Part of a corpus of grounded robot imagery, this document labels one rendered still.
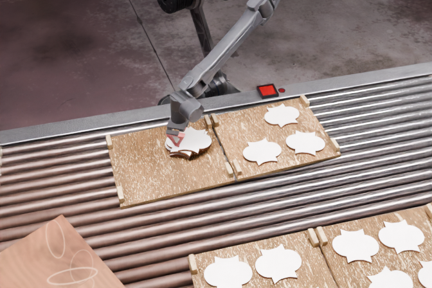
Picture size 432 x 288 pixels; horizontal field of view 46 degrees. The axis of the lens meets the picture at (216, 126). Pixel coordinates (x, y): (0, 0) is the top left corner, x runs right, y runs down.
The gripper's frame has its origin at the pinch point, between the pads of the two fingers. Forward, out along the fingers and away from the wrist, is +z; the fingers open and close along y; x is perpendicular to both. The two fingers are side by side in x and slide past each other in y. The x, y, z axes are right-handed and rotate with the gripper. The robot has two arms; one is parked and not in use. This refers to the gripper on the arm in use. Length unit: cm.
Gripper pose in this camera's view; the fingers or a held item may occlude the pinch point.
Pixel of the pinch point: (179, 137)
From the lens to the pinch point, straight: 189.7
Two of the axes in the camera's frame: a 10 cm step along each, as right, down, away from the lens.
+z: -0.3, 7.4, 6.7
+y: 2.1, -6.5, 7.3
